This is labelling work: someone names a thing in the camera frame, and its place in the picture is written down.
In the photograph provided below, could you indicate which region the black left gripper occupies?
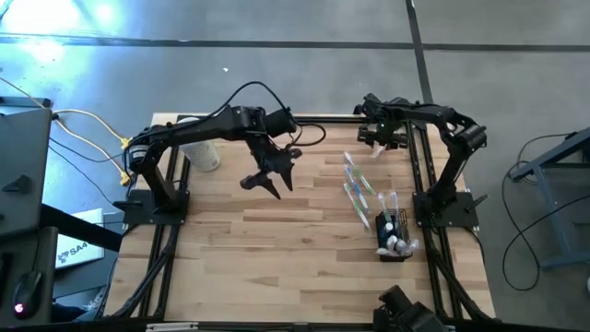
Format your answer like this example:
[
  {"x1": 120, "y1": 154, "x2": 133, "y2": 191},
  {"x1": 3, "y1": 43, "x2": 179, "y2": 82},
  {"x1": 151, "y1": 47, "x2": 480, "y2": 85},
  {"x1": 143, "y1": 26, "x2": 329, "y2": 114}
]
[{"x1": 239, "y1": 131, "x2": 303, "y2": 200}]

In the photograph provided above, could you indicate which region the blue toothbrush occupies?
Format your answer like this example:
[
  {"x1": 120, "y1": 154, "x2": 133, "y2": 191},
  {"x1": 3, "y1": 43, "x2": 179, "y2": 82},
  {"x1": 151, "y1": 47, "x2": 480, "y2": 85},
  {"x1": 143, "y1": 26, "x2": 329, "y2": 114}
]
[
  {"x1": 389, "y1": 190, "x2": 402, "y2": 225},
  {"x1": 343, "y1": 164, "x2": 371, "y2": 212}
]

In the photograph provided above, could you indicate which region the white wipes canister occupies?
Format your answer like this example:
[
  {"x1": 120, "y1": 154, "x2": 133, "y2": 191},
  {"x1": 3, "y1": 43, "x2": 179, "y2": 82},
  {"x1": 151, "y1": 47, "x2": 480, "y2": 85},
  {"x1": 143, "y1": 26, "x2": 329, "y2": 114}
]
[{"x1": 177, "y1": 116, "x2": 222, "y2": 173}]

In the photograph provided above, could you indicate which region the grey blue metal stand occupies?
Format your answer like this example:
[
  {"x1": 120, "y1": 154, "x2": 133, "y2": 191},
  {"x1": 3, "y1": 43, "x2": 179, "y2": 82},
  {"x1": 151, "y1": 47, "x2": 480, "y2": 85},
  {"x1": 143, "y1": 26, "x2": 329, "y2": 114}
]
[{"x1": 509, "y1": 126, "x2": 590, "y2": 269}]

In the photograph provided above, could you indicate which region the black diagonal beam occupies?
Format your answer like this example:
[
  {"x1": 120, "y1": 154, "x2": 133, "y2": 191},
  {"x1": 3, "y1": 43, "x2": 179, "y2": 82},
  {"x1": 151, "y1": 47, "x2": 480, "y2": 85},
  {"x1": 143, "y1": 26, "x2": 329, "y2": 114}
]
[{"x1": 39, "y1": 202, "x2": 124, "y2": 254}]

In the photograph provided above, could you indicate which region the white printed box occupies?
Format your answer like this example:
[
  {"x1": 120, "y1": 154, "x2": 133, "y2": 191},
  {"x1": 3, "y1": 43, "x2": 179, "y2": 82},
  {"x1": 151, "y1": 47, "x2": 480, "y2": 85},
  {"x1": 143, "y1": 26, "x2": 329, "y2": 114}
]
[{"x1": 54, "y1": 207, "x2": 106, "y2": 270}]

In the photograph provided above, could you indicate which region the black desk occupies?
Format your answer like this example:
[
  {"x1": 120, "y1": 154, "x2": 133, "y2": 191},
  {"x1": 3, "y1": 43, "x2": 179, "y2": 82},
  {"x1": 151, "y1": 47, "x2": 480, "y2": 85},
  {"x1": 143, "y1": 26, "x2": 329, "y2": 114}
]
[{"x1": 0, "y1": 225, "x2": 60, "y2": 326}]

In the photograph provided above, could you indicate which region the black computer case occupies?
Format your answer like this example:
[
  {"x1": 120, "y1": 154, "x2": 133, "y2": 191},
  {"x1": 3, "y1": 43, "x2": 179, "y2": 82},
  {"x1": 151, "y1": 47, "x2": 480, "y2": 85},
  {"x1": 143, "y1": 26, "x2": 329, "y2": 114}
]
[{"x1": 0, "y1": 106, "x2": 53, "y2": 237}]

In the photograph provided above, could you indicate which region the black computer mouse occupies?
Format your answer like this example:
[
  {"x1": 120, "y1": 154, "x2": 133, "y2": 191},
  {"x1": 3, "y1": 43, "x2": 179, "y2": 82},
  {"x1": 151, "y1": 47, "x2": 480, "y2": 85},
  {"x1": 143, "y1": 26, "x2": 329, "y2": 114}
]
[{"x1": 10, "y1": 269, "x2": 44, "y2": 321}]

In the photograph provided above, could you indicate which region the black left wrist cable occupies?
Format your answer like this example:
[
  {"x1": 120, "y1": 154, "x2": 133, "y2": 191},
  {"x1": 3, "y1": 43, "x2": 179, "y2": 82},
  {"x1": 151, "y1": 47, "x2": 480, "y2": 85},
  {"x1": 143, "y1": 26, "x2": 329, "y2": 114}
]
[{"x1": 202, "y1": 80, "x2": 327, "y2": 149}]

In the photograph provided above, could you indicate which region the black aluminium table frame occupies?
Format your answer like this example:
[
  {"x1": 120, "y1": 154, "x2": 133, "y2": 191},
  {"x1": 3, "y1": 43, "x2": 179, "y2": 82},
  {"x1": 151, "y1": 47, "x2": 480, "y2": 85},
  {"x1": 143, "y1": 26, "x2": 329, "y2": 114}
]
[{"x1": 110, "y1": 114, "x2": 497, "y2": 324}]

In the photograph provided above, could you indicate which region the black wire basket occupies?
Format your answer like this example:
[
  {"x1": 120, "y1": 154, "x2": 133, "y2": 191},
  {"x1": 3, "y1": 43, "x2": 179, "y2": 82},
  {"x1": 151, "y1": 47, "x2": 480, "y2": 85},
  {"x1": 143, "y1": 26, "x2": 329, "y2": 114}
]
[{"x1": 374, "y1": 207, "x2": 414, "y2": 263}]

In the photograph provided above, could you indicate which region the yellow cable with connector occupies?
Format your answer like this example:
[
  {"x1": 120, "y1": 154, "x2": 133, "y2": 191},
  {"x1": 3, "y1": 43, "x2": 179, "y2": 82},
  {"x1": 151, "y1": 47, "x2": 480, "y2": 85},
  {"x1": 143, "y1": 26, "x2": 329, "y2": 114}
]
[
  {"x1": 53, "y1": 118, "x2": 136, "y2": 187},
  {"x1": 0, "y1": 75, "x2": 137, "y2": 151}
]

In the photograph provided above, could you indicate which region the black looped floor cable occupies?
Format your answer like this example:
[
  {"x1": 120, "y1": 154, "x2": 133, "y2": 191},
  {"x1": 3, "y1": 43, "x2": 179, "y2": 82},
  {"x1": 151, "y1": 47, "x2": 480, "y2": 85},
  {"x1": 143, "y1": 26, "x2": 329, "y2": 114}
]
[{"x1": 501, "y1": 133, "x2": 590, "y2": 292}]

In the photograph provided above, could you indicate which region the white edge bracket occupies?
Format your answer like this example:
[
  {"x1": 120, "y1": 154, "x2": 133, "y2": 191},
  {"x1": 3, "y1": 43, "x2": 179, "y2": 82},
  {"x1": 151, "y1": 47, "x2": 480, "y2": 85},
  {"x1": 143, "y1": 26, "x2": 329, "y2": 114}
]
[{"x1": 146, "y1": 322, "x2": 200, "y2": 332}]

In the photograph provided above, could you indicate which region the thin black floor cable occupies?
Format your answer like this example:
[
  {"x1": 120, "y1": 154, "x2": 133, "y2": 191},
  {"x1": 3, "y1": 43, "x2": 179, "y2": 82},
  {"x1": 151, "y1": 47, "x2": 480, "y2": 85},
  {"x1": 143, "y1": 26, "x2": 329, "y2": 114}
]
[
  {"x1": 47, "y1": 146, "x2": 116, "y2": 207},
  {"x1": 48, "y1": 136, "x2": 125, "y2": 165}
]

